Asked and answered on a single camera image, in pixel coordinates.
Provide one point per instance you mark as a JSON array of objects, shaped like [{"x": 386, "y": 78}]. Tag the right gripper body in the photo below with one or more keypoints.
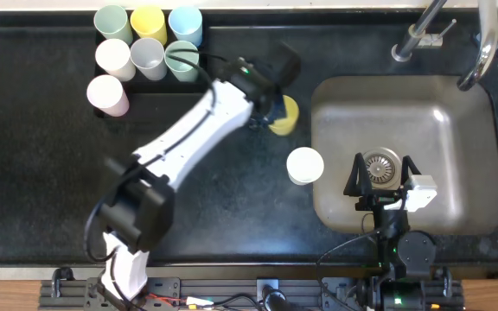
[{"x": 372, "y": 202}]

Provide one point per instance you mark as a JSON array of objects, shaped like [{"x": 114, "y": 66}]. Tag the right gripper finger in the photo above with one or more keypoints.
[
  {"x": 358, "y": 181},
  {"x": 408, "y": 170}
]

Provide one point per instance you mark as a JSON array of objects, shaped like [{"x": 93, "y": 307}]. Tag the white cup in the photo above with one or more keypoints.
[
  {"x": 113, "y": 55},
  {"x": 305, "y": 165}
]

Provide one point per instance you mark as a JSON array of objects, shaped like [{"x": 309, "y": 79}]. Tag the yellow cup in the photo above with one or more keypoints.
[
  {"x": 147, "y": 20},
  {"x": 290, "y": 118}
]

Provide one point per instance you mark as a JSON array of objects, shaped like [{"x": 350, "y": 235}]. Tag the pink cup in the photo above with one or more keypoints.
[{"x": 107, "y": 94}]

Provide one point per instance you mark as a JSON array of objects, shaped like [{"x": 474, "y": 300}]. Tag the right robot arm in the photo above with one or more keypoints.
[{"x": 415, "y": 250}]

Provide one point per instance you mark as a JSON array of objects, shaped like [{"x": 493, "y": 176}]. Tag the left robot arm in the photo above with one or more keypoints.
[{"x": 197, "y": 125}]

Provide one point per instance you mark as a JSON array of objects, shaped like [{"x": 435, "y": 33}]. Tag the steel sink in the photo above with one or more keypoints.
[{"x": 443, "y": 164}]

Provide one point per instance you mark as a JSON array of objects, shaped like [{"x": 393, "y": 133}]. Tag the steel tap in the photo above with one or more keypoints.
[{"x": 487, "y": 47}]

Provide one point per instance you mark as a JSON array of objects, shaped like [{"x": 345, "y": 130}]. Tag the black tray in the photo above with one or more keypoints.
[
  {"x": 158, "y": 105},
  {"x": 145, "y": 86}
]

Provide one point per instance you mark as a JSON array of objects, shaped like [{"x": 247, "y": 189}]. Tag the green cup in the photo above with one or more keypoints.
[
  {"x": 111, "y": 21},
  {"x": 177, "y": 67}
]

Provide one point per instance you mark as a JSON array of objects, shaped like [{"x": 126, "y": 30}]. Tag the blue cup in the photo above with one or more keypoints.
[{"x": 185, "y": 22}]

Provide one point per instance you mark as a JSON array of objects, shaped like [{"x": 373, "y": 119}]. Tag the grey cup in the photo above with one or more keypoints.
[{"x": 147, "y": 55}]

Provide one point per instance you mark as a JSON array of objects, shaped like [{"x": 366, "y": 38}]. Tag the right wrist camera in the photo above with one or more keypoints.
[{"x": 419, "y": 192}]

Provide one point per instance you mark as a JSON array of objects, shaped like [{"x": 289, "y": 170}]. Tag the mounting rail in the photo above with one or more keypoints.
[{"x": 231, "y": 289}]

